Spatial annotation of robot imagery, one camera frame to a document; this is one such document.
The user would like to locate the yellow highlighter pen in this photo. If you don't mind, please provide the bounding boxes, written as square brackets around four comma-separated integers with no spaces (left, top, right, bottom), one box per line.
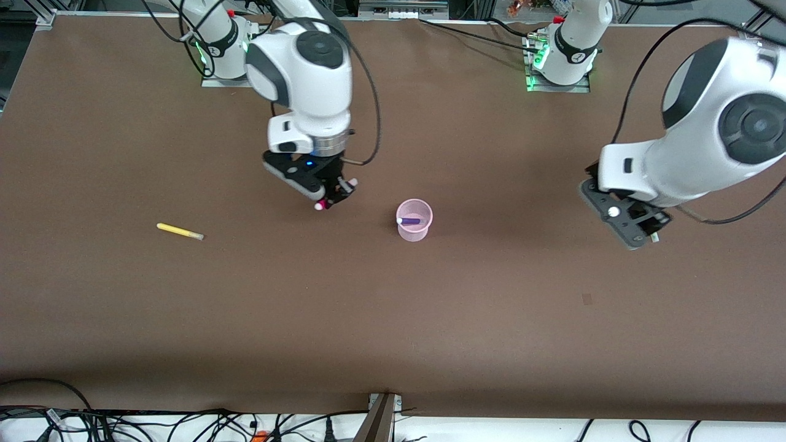
[156,222,204,241]

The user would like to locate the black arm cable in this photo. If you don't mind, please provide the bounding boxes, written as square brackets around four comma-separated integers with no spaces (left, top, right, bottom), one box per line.
[613,0,786,225]
[264,0,383,166]

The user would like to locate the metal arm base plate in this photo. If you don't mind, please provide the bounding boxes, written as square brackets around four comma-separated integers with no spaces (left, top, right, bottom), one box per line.
[201,74,254,88]
[525,66,591,94]

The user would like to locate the pink mesh pen holder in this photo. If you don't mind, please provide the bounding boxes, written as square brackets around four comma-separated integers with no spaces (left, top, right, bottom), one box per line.
[395,199,434,243]

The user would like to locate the black cable across table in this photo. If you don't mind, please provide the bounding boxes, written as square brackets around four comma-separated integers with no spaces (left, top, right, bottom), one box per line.
[488,17,536,37]
[419,18,536,50]

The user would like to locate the thick black cable arc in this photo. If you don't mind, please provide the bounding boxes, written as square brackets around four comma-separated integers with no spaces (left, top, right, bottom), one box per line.
[0,378,94,413]

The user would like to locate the aluminium profile beam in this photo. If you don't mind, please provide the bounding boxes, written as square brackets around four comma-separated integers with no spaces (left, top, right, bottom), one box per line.
[355,393,403,442]

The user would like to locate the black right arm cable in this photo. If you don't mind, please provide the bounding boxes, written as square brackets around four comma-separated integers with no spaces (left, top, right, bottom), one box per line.
[264,0,383,166]

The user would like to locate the pink highlighter pen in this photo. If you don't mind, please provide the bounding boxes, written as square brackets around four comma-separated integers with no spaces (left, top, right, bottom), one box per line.
[314,177,359,212]

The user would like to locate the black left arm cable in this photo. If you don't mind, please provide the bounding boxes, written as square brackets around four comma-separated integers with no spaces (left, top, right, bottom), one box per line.
[613,0,786,225]

